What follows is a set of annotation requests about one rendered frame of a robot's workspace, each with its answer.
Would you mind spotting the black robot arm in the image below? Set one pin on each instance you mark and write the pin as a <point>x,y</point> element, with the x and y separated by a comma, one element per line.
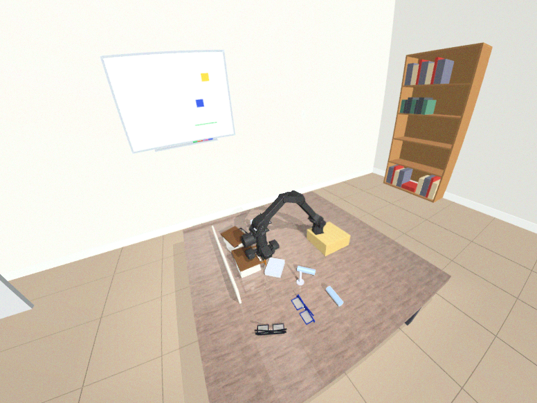
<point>261,222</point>

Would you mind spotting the black-framed glasses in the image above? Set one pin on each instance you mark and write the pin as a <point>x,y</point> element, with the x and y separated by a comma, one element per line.
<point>264,329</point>

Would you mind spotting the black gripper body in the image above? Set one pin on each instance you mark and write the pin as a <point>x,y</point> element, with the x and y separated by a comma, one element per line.
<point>250,253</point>

